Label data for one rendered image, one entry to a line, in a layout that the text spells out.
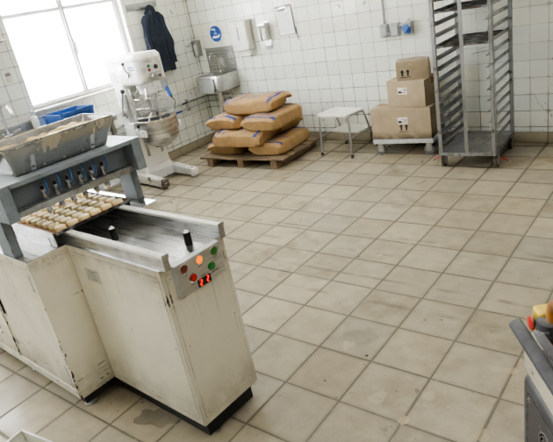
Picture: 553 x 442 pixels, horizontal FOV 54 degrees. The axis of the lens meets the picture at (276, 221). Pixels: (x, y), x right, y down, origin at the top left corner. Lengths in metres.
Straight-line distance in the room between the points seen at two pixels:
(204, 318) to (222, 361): 0.24
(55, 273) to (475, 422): 1.89
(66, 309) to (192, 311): 0.72
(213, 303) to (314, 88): 4.48
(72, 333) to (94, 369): 0.24
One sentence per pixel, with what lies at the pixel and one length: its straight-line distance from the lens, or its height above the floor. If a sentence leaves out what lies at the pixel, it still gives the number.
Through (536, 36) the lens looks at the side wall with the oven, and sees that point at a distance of 5.43.
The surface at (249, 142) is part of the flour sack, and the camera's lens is 5.88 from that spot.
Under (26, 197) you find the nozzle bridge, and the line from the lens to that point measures 2.65.
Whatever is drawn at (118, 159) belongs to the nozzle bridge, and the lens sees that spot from 2.85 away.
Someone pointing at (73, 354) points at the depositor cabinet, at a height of 0.33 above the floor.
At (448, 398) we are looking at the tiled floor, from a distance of 2.56.
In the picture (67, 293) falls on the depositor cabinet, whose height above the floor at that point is 0.62.
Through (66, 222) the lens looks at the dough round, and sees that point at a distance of 2.71.
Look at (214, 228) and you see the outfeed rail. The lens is 2.22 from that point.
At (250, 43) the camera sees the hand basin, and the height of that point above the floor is 1.20.
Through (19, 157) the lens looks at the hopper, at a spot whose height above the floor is 1.26.
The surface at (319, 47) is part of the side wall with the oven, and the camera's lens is 6.33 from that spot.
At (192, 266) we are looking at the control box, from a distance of 2.14.
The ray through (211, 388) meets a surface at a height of 0.23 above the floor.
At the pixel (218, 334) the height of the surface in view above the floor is 0.44.
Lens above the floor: 1.71
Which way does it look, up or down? 22 degrees down
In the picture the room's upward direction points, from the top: 11 degrees counter-clockwise
